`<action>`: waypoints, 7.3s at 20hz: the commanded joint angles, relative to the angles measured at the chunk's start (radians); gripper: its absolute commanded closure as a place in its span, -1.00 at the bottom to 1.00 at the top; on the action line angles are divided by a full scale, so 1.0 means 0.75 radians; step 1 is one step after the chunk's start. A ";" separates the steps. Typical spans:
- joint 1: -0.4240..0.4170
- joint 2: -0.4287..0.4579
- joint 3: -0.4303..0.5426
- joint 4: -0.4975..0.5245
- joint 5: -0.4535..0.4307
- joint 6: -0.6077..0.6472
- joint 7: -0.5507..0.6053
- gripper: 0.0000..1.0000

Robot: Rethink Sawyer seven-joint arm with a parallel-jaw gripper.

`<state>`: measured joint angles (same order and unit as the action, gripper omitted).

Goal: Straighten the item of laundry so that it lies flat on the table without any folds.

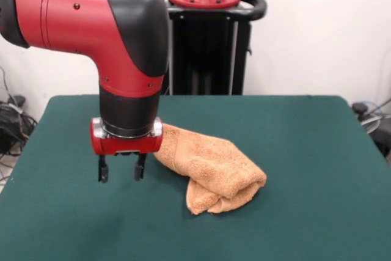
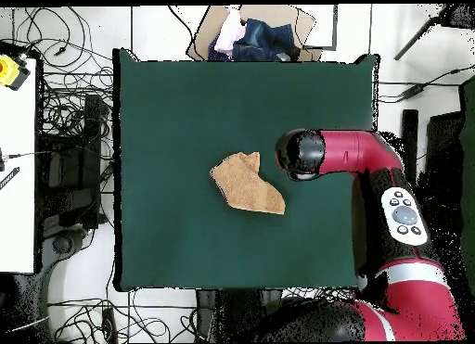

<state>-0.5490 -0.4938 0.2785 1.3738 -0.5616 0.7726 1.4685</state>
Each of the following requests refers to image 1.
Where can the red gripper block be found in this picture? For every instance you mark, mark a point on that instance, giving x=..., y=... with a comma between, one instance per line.
x=128, y=145

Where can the orange terry towel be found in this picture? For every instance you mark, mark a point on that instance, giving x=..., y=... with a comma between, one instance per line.
x=220, y=169

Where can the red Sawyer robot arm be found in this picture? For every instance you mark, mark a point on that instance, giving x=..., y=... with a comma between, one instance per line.
x=76, y=13

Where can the dark green table cloth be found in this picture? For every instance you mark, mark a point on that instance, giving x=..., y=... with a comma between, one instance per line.
x=76, y=212

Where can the black grey stand foot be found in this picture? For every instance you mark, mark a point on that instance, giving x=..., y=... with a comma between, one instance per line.
x=18, y=100
x=382, y=134

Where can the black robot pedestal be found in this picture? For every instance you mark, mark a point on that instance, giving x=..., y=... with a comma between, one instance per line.
x=207, y=53

